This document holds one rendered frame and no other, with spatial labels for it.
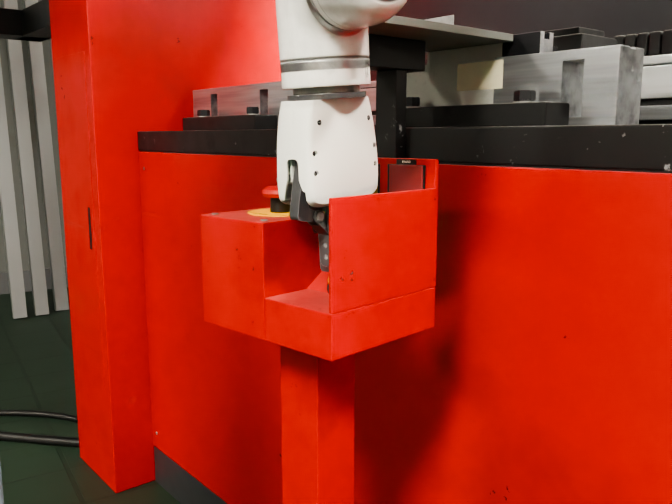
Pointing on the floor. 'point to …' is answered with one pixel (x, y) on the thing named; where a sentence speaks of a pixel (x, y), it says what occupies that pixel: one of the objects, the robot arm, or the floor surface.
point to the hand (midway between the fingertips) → (336, 252)
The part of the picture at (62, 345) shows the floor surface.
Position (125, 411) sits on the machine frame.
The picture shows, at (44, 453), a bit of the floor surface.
